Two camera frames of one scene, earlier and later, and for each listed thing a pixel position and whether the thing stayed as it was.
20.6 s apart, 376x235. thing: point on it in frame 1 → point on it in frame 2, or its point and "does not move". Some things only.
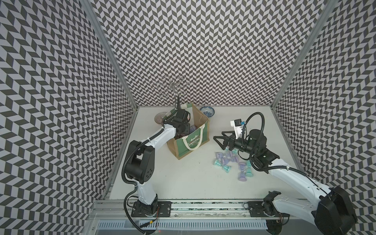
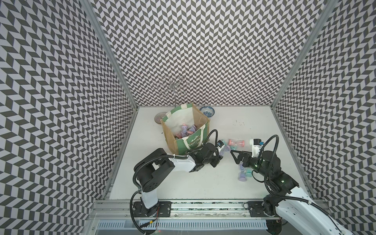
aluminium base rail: x=199 y=210 does not move
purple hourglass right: x=242 y=176 does not move
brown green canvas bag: x=199 y=134 does not move
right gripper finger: x=226 y=142 → x=246 y=155
